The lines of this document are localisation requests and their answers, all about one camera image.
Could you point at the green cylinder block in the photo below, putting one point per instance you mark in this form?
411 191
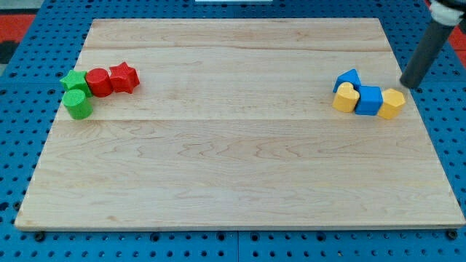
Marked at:
77 104

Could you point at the wooden board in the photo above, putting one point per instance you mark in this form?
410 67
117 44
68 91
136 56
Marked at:
232 128

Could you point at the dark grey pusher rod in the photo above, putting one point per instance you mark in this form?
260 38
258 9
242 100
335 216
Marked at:
430 45

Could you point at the blue cube block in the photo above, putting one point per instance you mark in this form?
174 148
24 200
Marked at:
370 100

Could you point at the white black rod mount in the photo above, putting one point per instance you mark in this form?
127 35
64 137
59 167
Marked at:
447 12

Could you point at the yellow heart block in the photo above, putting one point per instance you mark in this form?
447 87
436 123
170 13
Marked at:
345 98

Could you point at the red cylinder block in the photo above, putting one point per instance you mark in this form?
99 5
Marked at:
98 81

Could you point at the yellow hexagon block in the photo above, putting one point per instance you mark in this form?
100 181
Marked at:
393 103

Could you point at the red star block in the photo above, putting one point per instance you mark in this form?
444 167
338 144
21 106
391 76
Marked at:
124 78

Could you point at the blue triangle block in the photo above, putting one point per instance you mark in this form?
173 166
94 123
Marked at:
350 76

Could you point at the green star block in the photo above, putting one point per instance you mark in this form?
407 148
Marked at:
76 80

